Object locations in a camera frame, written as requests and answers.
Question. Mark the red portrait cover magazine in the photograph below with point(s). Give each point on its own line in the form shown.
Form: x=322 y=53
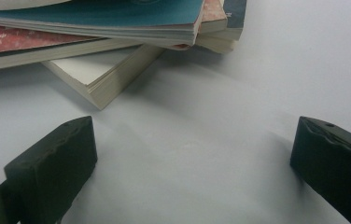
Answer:
x=102 y=12

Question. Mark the white snow scene magazine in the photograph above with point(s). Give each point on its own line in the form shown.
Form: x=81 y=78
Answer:
x=99 y=71

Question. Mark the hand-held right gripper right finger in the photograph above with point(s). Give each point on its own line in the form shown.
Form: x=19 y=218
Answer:
x=335 y=168

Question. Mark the red planet cover magazine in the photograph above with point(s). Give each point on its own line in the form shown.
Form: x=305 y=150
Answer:
x=24 y=40

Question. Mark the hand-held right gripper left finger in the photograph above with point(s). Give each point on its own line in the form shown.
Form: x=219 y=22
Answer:
x=55 y=161

